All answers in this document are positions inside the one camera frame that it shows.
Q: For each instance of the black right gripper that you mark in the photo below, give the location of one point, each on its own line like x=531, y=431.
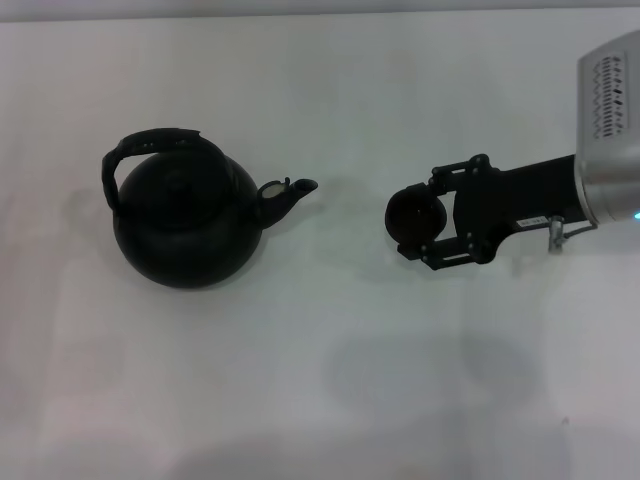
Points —
x=520, y=195

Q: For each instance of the dark brown teacup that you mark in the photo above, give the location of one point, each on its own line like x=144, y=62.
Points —
x=415, y=216

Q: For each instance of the black round teapot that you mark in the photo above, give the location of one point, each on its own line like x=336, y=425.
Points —
x=185, y=240

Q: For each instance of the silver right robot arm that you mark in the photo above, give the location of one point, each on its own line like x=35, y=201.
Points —
x=610, y=165

